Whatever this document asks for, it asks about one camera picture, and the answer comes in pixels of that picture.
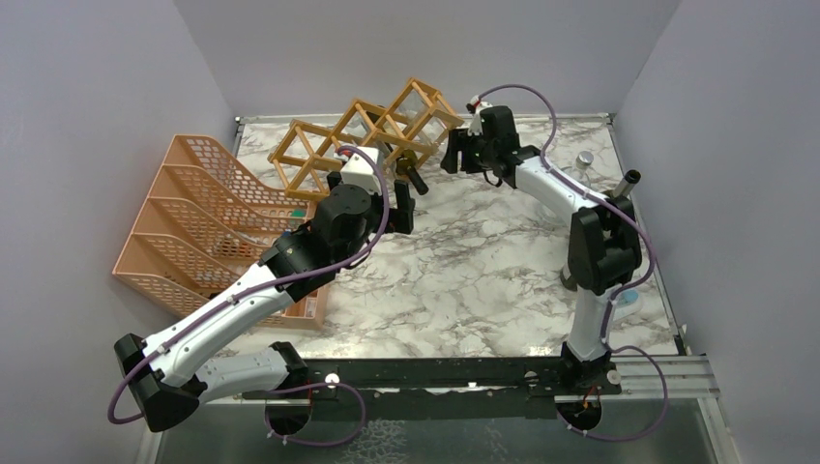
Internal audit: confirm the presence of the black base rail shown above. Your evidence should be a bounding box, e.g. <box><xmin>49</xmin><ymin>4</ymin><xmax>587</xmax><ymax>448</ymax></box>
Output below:
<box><xmin>211</xmin><ymin>355</ymin><xmax>713</xmax><ymax>424</ymax></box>

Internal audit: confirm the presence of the dark green wine bottle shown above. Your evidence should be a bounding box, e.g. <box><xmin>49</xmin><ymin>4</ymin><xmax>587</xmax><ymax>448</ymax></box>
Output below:
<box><xmin>366</xmin><ymin>110</ymin><xmax>429</xmax><ymax>195</ymax></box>

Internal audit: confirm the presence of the clear bottle silver cap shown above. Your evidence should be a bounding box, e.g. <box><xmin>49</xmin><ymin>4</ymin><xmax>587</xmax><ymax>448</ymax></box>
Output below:
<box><xmin>545</xmin><ymin>151</ymin><xmax>595</xmax><ymax>225</ymax></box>

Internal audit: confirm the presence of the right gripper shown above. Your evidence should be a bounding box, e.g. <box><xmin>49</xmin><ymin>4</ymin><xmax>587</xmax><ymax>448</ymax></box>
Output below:
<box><xmin>440</xmin><ymin>128</ymin><xmax>496</xmax><ymax>174</ymax></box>

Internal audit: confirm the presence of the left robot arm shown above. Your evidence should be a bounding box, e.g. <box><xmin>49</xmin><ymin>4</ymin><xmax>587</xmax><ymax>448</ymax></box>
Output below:
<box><xmin>107</xmin><ymin>180</ymin><xmax>415</xmax><ymax>432</ymax></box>

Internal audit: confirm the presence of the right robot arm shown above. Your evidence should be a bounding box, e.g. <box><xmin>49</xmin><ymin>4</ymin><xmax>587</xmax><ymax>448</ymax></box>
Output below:
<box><xmin>441</xmin><ymin>102</ymin><xmax>642</xmax><ymax>393</ymax></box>

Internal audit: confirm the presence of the blue white packaged item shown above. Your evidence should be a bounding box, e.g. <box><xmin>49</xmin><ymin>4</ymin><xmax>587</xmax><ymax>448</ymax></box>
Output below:
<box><xmin>612</xmin><ymin>289</ymin><xmax>643</xmax><ymax>322</ymax></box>

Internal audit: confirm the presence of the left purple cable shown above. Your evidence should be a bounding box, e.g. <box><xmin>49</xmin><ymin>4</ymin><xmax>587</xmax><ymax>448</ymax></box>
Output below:
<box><xmin>106</xmin><ymin>144</ymin><xmax>391</xmax><ymax>425</ymax></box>

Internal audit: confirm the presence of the peach desk organizer tray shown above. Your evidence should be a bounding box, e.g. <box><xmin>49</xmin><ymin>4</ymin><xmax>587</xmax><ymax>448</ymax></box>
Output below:
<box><xmin>259</xmin><ymin>208</ymin><xmax>328</xmax><ymax>331</ymax></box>

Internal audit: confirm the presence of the green wine bottle front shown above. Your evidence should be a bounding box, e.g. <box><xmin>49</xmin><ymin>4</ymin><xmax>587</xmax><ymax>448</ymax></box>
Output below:
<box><xmin>560</xmin><ymin>265</ymin><xmax>577</xmax><ymax>291</ymax></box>

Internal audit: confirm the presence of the wooden wine rack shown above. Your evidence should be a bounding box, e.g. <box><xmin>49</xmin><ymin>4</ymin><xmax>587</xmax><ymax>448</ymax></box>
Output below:
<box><xmin>268</xmin><ymin>77</ymin><xmax>464</xmax><ymax>201</ymax></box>

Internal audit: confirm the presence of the peach plastic file rack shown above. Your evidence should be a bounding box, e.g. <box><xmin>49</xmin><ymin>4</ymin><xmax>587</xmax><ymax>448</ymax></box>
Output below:
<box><xmin>112</xmin><ymin>134</ymin><xmax>315</xmax><ymax>317</ymax></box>

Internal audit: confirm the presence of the clear square glass bottle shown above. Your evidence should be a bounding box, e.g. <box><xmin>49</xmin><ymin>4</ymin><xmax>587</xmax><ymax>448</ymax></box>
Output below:
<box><xmin>397</xmin><ymin>91</ymin><xmax>452</xmax><ymax>148</ymax></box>

